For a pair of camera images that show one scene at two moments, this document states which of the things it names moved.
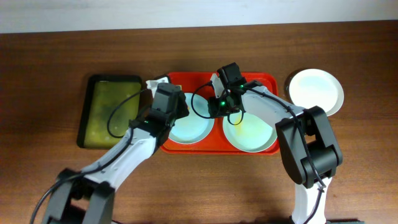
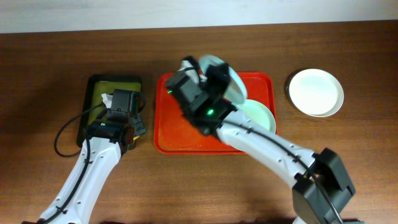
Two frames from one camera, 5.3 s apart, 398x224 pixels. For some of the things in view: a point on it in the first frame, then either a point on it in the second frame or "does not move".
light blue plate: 197,126 → 236,92
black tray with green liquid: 102,94 does not move
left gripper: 179,106 → 138,126
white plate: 314,87 does not move
